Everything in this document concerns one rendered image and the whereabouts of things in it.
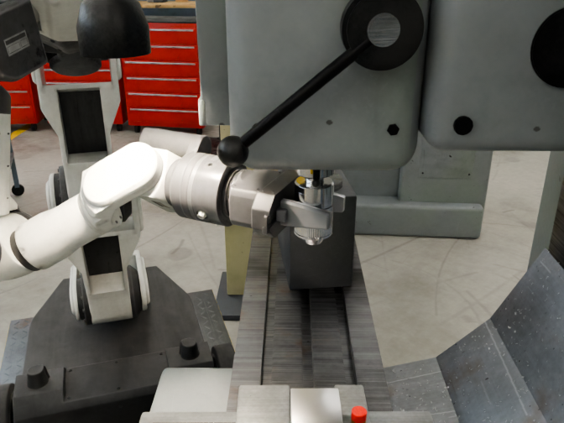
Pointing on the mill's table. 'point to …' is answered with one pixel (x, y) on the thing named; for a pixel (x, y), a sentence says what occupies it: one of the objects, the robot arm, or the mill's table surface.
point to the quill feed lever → (415, 29)
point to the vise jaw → (263, 404)
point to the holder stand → (324, 270)
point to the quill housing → (284, 159)
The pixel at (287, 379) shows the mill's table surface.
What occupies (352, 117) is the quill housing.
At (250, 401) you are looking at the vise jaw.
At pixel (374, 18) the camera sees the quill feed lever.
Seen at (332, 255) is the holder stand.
